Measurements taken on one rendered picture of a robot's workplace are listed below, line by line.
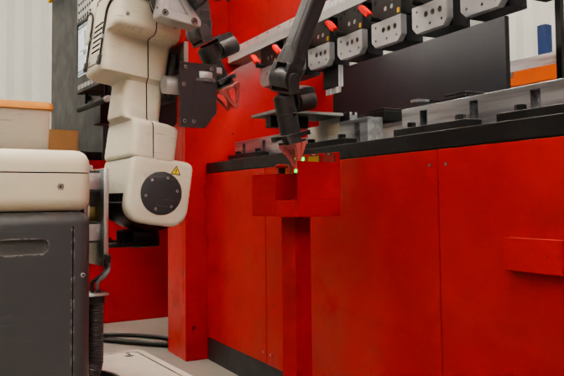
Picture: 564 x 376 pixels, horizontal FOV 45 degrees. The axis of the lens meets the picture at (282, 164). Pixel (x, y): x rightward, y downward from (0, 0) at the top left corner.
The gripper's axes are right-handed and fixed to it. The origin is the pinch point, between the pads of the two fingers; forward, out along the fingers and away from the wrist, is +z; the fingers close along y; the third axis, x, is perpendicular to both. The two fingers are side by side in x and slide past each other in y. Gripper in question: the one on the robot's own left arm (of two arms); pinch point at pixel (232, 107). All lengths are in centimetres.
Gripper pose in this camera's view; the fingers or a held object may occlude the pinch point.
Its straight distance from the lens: 212.7
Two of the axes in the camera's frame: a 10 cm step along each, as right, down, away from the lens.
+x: -7.5, 4.4, -4.9
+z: 4.0, 9.0, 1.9
